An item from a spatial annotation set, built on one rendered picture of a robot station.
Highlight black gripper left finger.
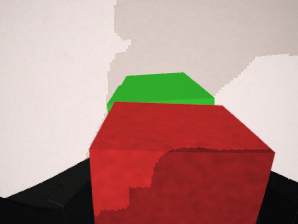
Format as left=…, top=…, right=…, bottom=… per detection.
left=0, top=157, right=94, bottom=224

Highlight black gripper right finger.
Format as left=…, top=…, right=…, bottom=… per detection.
left=255, top=171, right=298, bottom=224

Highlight green block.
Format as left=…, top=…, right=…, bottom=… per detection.
left=106, top=80, right=216, bottom=112
left=121, top=72, right=192, bottom=85

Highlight red block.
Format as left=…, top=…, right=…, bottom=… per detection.
left=89, top=101, right=275, bottom=224

